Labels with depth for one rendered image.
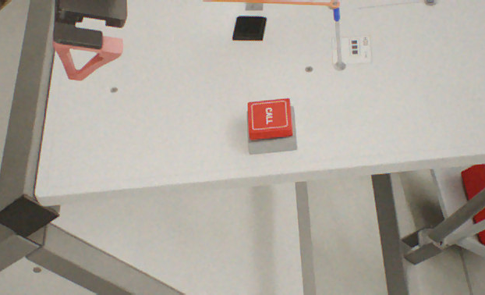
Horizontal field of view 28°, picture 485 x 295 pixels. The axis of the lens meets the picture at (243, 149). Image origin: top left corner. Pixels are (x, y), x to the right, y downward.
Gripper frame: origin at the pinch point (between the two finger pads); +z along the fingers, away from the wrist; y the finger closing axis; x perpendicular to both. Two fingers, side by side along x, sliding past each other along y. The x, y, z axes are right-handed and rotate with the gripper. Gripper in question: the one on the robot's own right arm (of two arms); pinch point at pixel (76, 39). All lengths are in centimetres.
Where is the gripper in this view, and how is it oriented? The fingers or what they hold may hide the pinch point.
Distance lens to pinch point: 102.7
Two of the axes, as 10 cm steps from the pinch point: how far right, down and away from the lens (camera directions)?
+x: -9.4, -1.1, -3.1
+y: -0.9, -8.1, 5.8
